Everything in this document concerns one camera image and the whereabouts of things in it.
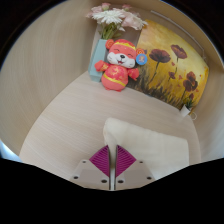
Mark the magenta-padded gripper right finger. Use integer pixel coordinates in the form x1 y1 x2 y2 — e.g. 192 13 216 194
114 144 156 191

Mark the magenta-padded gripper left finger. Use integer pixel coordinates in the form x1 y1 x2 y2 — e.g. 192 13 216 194
69 144 112 191

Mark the cream white towel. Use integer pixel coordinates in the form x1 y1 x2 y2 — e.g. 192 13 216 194
102 117 190 181

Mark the small plant in white pot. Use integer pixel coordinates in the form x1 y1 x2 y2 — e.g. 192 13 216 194
179 98 198 121

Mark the red plush mouse toy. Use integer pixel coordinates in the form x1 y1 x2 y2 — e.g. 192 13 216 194
94 38 148 93

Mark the yellow poppy flower painting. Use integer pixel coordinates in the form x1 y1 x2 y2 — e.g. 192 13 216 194
128 19 210 111

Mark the pale blue square vase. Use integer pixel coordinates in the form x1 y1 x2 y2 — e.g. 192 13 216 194
87 38 109 83

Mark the white and pink flower bouquet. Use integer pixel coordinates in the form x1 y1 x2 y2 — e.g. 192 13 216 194
85 2 148 41

